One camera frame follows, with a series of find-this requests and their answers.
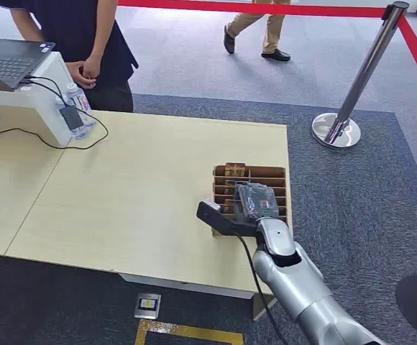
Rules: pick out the dark grey power adapter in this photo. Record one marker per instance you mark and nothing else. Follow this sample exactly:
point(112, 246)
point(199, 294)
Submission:
point(71, 118)

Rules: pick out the chrome stanchion post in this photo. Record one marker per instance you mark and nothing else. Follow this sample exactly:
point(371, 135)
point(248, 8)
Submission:
point(365, 71)

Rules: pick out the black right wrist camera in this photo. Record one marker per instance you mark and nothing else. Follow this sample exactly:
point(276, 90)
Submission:
point(219, 221)

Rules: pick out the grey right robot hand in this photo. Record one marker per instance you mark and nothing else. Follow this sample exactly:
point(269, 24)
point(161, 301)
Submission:
point(257, 200)

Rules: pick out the brown cardboard card holder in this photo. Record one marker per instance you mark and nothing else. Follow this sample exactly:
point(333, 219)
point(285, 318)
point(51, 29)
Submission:
point(266, 177)

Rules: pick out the brown patterned card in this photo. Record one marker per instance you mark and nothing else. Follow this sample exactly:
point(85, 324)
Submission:
point(235, 169)
point(229, 187)

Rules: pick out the walking person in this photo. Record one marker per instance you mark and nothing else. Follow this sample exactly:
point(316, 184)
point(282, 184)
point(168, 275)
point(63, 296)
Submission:
point(271, 28)

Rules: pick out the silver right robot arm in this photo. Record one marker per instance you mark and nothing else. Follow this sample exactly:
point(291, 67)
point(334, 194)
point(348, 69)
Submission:
point(302, 290)

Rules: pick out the white laptop stand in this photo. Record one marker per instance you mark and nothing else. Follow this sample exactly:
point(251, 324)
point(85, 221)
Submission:
point(46, 102)

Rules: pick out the clear plastic water bottle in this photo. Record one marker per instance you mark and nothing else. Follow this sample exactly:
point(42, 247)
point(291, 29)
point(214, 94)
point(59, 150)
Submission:
point(77, 132)

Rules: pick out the metal floor socket plate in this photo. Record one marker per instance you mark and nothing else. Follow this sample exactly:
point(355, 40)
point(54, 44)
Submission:
point(147, 305)

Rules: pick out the light wooden desk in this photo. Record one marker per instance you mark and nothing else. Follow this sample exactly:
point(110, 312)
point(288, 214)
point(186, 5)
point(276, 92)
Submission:
point(140, 190)

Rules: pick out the long red barrier belt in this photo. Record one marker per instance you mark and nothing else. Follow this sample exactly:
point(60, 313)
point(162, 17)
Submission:
point(251, 8)

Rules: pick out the water bottle with red label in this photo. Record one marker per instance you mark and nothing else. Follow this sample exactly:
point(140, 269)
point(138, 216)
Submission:
point(82, 102)

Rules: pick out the person at desk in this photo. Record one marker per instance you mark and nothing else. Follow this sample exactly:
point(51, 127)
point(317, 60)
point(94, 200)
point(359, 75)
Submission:
point(68, 28)

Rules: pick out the person's right hand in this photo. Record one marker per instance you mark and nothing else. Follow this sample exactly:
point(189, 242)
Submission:
point(76, 75)

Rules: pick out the person's left hand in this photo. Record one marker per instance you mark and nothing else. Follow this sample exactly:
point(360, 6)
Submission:
point(91, 67)

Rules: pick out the dark grey laptop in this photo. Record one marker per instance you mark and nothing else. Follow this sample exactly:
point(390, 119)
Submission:
point(11, 59)

